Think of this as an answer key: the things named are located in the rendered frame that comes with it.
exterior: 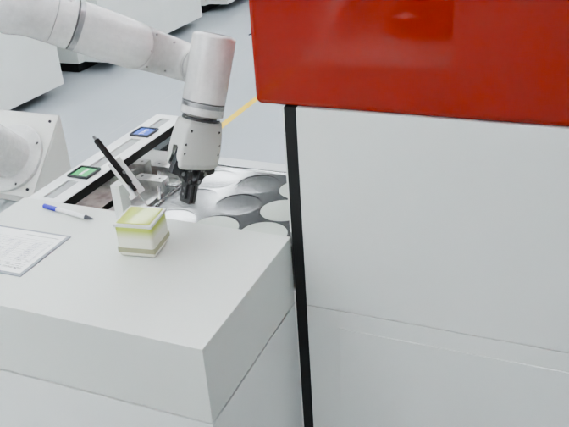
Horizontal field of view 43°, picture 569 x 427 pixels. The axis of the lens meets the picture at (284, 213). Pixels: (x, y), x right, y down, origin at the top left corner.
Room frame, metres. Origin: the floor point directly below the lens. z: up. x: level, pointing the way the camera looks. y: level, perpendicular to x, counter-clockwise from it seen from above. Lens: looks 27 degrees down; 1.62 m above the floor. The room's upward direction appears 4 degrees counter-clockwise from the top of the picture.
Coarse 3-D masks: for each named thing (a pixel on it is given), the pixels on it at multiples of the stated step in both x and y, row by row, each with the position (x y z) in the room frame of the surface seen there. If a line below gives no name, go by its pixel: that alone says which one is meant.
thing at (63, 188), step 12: (156, 120) 1.87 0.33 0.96; (168, 120) 1.87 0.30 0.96; (156, 132) 1.78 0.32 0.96; (120, 144) 1.71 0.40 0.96; (132, 144) 1.72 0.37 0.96; (144, 144) 1.70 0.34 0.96; (96, 156) 1.65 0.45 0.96; (120, 156) 1.64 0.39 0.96; (108, 168) 1.57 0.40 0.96; (60, 180) 1.51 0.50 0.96; (72, 180) 1.51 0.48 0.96; (84, 180) 1.50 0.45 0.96; (36, 192) 1.46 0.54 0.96; (48, 192) 1.45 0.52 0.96; (60, 192) 1.46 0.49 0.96; (72, 192) 1.44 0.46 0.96
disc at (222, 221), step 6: (216, 216) 1.40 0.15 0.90; (222, 216) 1.40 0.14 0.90; (198, 222) 1.38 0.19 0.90; (204, 222) 1.38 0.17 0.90; (210, 222) 1.37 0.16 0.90; (216, 222) 1.37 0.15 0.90; (222, 222) 1.37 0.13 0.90; (228, 222) 1.37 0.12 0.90; (234, 222) 1.37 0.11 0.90; (234, 228) 1.34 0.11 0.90
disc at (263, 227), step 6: (264, 222) 1.36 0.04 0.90; (270, 222) 1.36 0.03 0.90; (246, 228) 1.34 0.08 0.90; (252, 228) 1.34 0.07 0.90; (258, 228) 1.33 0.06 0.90; (264, 228) 1.33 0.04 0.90; (270, 228) 1.33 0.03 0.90; (276, 228) 1.33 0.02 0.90; (282, 228) 1.33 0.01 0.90; (276, 234) 1.30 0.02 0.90; (282, 234) 1.30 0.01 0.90
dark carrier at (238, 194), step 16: (208, 176) 1.62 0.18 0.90; (224, 176) 1.61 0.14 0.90; (240, 176) 1.60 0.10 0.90; (256, 176) 1.60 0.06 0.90; (272, 176) 1.59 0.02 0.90; (176, 192) 1.53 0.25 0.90; (208, 192) 1.52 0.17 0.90; (224, 192) 1.52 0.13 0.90; (240, 192) 1.51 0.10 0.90; (256, 192) 1.51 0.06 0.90; (272, 192) 1.50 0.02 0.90; (176, 208) 1.45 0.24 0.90; (192, 208) 1.44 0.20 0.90; (208, 208) 1.44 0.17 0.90; (224, 208) 1.44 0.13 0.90; (240, 208) 1.43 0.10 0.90; (256, 208) 1.43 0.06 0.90; (240, 224) 1.36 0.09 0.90; (288, 224) 1.34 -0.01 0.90
